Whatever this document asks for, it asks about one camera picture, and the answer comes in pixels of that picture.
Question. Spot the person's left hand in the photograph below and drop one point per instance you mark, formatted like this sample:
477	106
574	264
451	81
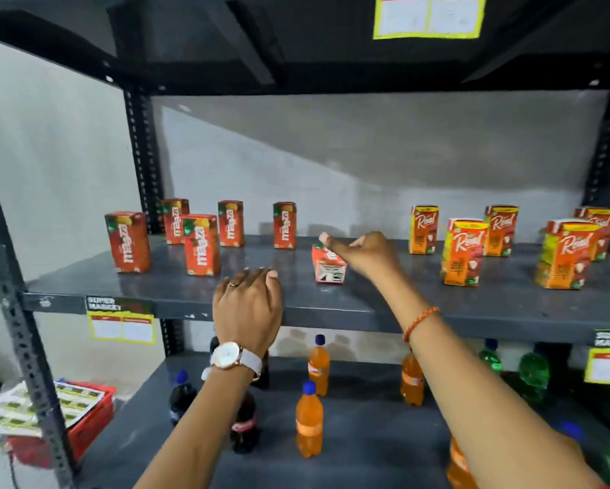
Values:
246	310

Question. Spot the person's right hand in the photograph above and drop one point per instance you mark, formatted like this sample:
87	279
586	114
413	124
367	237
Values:
371	257

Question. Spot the person's left fingers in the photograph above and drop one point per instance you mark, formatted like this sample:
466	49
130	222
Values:
251	282

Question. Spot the person's right thumb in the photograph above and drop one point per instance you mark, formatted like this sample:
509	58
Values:
331	241

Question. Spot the small red juice carton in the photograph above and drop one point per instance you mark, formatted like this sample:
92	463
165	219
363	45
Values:
328	269

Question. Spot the person's left forearm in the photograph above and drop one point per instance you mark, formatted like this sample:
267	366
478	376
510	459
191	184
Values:
203	422

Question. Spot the person's right forearm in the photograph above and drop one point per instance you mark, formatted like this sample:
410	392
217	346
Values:
478	397

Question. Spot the red mango juice carton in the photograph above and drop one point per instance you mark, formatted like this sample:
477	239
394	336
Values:
174	221
231	224
284	225
201	245
128	242

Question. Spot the dark grey metal shelving rack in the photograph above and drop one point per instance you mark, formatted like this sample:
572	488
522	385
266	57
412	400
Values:
386	310

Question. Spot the orange yellow juice carton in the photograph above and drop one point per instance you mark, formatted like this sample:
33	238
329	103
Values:
564	255
604	234
502	231
423	230
463	253

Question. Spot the orange soda bottle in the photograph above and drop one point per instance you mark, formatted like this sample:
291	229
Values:
319	367
412	381
309	422
458	468

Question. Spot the yellow bordered shelf label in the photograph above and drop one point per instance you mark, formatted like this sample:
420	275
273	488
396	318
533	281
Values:
609	365
430	15
122	326

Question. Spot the red plastic crate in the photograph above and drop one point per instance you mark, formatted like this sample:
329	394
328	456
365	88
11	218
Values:
88	427

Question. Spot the printed label sheet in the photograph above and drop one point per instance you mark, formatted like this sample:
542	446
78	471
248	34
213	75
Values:
19	409

